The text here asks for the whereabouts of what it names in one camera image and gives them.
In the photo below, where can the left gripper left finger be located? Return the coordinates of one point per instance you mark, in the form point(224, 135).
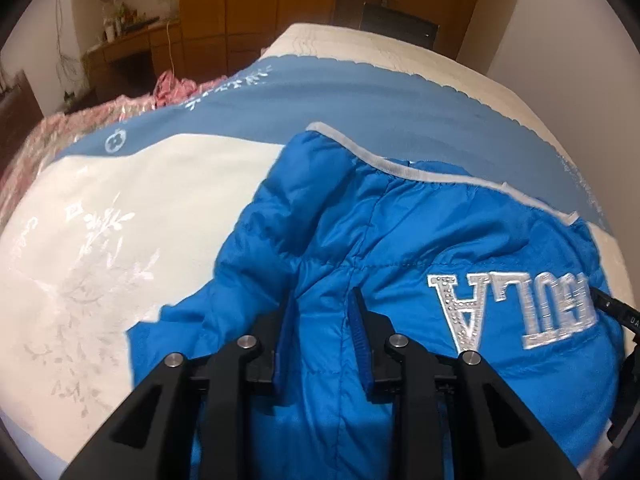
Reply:
point(190, 418)

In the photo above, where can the blue and white bedspread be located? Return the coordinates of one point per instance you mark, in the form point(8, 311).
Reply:
point(130, 219)

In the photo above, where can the wooden desk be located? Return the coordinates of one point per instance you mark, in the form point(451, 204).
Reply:
point(131, 64)

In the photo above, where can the black chair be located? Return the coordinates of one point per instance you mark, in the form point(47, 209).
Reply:
point(397, 25)

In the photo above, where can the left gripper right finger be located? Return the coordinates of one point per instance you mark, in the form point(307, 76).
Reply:
point(453, 418)

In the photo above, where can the blue puffer jacket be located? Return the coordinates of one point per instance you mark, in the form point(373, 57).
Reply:
point(456, 263)

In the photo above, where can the pink floral quilt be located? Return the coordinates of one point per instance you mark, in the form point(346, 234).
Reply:
point(54, 133)

